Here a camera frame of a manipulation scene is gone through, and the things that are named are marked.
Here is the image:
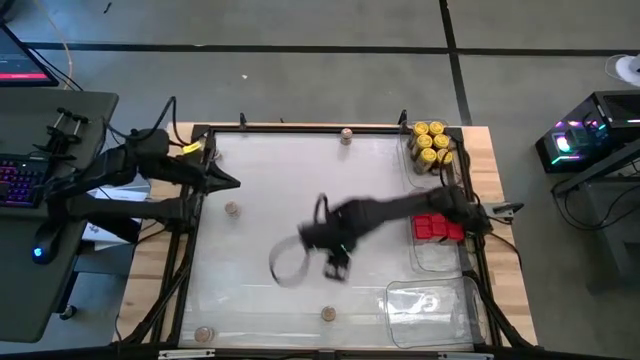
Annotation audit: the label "black computer mouse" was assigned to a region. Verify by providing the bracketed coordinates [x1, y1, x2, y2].
[30, 219, 64, 266]

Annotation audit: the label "black computer with coloured lights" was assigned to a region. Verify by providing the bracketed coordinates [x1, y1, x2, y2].
[534, 89, 640, 175]

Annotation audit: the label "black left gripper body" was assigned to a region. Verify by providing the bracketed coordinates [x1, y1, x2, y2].
[169, 151, 217, 195]

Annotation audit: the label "white printed papers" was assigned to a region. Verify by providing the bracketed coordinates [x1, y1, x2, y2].
[79, 174, 154, 251]

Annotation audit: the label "backlit black keyboard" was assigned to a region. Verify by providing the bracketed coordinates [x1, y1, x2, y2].
[0, 153, 51, 210]

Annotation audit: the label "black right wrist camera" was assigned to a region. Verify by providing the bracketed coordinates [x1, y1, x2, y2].
[323, 252, 351, 282]

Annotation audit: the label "dark grey desk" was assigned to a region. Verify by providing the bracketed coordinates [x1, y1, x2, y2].
[0, 88, 120, 345]

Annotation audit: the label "dark computer monitor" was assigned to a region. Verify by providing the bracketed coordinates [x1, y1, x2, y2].
[0, 22, 60, 89]

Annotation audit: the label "black clamp stand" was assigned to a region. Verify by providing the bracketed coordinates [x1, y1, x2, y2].
[32, 106, 91, 162]

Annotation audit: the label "clear plastic tray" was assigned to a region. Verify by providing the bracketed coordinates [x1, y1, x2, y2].
[396, 119, 464, 195]
[383, 275, 489, 350]
[403, 187, 471, 274]

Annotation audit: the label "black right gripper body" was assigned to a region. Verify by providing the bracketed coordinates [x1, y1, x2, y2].
[298, 197, 367, 256]

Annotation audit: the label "yellow cable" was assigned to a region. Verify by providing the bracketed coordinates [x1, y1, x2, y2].
[44, 12, 75, 90]

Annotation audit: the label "dark grey equipment cart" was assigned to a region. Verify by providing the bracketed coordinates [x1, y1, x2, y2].
[549, 142, 640, 291]

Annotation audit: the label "white round object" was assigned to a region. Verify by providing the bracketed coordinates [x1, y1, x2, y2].
[603, 52, 640, 89]

